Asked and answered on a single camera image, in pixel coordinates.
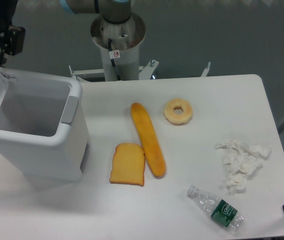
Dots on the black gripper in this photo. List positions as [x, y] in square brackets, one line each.
[11, 37]

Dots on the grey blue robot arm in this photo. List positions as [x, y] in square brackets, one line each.
[114, 11]

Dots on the white trash can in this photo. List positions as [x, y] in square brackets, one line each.
[43, 131]

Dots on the toast bread slice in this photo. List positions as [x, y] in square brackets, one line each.
[128, 165]

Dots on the pale glazed donut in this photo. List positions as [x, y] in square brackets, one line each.
[178, 111]

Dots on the long orange baguette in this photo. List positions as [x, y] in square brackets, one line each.
[149, 140]

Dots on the crumpled white tissue paper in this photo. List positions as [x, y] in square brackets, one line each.
[241, 162]

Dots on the clear plastic water bottle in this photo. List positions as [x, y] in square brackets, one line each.
[216, 208]

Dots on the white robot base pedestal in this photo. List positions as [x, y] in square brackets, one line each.
[119, 47]

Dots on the white metal table frame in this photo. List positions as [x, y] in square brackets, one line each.
[98, 75]

